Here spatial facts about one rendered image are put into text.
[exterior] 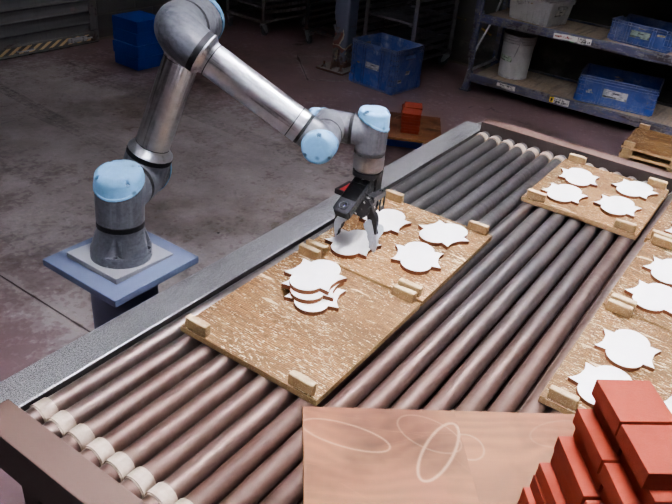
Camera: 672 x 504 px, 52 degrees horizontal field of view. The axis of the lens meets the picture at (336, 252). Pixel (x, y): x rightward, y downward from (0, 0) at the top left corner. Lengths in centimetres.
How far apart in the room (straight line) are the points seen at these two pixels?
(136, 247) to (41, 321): 142
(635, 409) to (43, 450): 88
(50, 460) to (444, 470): 62
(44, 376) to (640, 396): 103
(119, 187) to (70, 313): 152
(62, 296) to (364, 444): 233
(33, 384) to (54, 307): 179
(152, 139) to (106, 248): 29
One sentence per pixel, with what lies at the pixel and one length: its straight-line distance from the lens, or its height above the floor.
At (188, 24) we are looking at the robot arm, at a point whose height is 147.
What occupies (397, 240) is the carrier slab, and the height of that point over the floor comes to 94.
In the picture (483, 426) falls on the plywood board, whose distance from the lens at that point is 118.
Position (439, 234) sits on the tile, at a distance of 186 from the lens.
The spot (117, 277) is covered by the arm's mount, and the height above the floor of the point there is 89.
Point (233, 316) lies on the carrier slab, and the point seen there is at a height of 94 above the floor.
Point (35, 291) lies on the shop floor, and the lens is 332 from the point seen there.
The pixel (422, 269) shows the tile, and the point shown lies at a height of 95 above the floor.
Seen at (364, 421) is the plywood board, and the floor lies 104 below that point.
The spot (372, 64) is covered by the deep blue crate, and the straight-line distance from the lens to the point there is 601.
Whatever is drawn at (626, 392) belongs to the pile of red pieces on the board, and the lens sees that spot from 88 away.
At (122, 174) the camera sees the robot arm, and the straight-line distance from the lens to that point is 171.
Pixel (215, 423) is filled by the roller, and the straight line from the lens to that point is 129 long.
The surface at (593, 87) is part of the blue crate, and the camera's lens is 606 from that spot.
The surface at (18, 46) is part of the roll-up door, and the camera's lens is 657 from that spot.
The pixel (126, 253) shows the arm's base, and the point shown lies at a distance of 175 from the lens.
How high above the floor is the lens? 184
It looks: 31 degrees down
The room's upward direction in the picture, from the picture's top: 6 degrees clockwise
